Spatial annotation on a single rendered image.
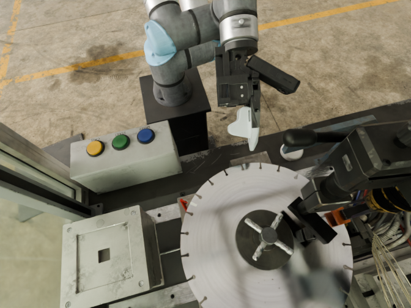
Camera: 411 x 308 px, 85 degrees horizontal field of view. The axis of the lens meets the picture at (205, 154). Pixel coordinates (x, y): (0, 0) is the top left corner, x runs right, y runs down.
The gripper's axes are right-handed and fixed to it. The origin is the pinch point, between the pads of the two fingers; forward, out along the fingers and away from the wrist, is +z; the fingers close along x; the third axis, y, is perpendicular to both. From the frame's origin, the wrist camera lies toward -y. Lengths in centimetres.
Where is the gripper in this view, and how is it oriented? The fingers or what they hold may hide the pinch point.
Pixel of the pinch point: (254, 144)
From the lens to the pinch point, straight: 48.4
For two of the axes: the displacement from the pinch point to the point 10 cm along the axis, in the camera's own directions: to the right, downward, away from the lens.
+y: -10.0, 0.7, 0.3
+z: 0.8, 9.9, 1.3
